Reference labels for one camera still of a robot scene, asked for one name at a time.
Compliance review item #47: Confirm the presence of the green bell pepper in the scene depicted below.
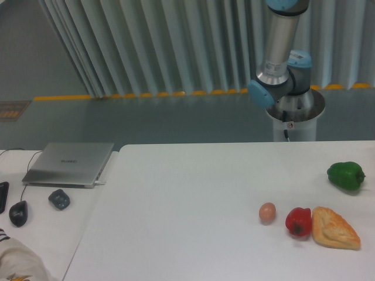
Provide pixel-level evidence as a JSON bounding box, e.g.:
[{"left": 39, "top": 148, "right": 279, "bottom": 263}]
[{"left": 327, "top": 162, "right": 366, "bottom": 191}]

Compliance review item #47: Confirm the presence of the black pedestal cable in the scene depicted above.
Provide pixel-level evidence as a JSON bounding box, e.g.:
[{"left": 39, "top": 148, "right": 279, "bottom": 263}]
[{"left": 282, "top": 110, "right": 291, "bottom": 143}]

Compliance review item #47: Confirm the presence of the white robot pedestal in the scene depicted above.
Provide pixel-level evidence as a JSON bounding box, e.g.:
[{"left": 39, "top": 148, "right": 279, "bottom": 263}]
[{"left": 266, "top": 89, "right": 325, "bottom": 142}]

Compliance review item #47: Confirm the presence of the golden pastry bread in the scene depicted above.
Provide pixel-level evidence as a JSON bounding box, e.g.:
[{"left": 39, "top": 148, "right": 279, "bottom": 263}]
[{"left": 312, "top": 207, "right": 361, "bottom": 251}]

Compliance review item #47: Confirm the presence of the grey pleated curtain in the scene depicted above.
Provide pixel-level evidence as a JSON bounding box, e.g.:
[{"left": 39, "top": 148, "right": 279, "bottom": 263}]
[{"left": 40, "top": 1, "right": 374, "bottom": 98}]

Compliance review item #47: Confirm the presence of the cream sleeved forearm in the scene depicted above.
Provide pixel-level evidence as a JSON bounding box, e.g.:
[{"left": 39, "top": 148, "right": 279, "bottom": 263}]
[{"left": 1, "top": 229, "right": 56, "bottom": 280}]

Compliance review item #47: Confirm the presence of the silver closed laptop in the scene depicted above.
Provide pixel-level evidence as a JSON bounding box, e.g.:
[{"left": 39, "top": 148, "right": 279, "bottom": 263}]
[{"left": 22, "top": 142, "right": 114, "bottom": 189}]

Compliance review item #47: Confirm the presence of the white usb dongle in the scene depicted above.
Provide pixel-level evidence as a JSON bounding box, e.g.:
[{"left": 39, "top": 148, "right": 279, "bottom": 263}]
[{"left": 94, "top": 181, "right": 106, "bottom": 186}]

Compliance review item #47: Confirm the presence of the black keyboard edge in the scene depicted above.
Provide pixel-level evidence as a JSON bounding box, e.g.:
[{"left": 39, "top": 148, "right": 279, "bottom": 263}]
[{"left": 0, "top": 181, "right": 9, "bottom": 214}]

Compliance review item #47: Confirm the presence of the brown egg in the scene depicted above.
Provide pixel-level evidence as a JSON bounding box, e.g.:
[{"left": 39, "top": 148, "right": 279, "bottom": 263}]
[{"left": 258, "top": 203, "right": 276, "bottom": 224}]

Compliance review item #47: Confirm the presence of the floor warning sticker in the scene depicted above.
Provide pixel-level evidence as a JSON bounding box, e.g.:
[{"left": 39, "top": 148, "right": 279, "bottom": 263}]
[{"left": 0, "top": 101, "right": 31, "bottom": 122}]

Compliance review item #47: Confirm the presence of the black mouse cable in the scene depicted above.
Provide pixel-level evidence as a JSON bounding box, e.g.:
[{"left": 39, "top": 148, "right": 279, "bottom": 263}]
[{"left": 0, "top": 148, "right": 43, "bottom": 203}]

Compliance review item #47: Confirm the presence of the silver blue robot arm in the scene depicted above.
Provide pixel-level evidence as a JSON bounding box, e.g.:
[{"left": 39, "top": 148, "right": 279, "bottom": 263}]
[{"left": 247, "top": 1, "right": 309, "bottom": 108}]

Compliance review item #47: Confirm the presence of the red bell pepper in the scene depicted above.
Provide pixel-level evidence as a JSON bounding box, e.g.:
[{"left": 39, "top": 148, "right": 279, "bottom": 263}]
[{"left": 285, "top": 207, "right": 312, "bottom": 237}]

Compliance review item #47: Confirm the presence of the black computer mouse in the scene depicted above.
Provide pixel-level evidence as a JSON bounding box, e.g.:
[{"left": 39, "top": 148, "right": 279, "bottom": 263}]
[{"left": 9, "top": 200, "right": 28, "bottom": 227}]

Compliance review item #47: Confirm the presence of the dark grey small case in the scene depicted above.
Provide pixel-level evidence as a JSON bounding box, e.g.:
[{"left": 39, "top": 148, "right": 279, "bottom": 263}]
[{"left": 48, "top": 189, "right": 70, "bottom": 211}]

